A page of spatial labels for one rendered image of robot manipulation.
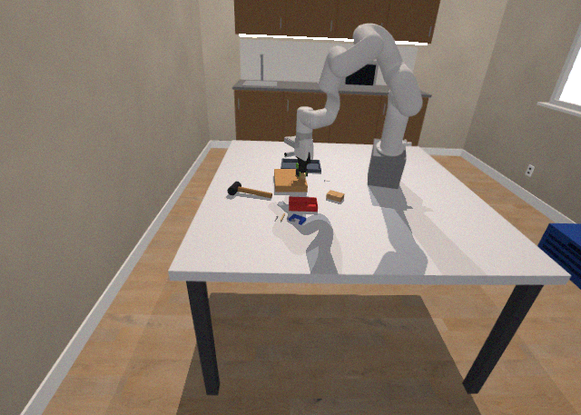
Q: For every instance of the small tan wooden block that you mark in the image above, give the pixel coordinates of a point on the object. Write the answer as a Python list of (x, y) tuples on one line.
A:
[(335, 196)]

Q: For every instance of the light wooden board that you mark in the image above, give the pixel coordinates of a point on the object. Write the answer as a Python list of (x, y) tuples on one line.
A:
[(286, 180)]

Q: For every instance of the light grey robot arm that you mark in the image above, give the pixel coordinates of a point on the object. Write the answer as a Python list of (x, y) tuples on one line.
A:
[(404, 90)]

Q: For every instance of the mallet with black head and wooden handle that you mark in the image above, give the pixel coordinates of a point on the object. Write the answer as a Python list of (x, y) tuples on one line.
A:
[(236, 187)]

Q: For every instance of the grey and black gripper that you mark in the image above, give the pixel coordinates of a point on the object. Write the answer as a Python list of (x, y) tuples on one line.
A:
[(304, 153)]

